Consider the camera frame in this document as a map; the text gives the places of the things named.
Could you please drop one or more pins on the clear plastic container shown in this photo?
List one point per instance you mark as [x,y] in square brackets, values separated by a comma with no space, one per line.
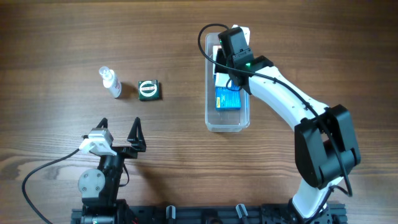
[223,120]

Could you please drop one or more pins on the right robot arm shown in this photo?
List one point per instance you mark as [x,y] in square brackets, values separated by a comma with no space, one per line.
[326,148]

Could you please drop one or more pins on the green Zam-Buk box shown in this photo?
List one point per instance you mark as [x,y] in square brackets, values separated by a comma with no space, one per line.
[148,90]

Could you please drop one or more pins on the Hansaplast plaster box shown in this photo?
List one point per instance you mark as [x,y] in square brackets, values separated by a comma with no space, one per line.
[214,57]

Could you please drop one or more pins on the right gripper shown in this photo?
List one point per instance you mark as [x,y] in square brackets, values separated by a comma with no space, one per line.
[219,62]

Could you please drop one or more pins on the white green medicine box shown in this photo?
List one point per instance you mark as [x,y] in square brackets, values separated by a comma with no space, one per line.
[222,80]

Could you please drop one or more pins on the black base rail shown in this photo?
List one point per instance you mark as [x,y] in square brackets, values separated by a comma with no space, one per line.
[266,213]

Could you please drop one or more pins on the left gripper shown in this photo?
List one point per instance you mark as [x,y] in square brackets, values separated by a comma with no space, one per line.
[121,151]

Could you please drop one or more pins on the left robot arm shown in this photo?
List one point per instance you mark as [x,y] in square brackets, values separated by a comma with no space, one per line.
[99,187]

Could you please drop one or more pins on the blue lozenge box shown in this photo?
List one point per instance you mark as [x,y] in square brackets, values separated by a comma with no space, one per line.
[226,99]

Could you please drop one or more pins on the white glue bottle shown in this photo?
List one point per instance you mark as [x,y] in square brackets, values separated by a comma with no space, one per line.
[111,81]

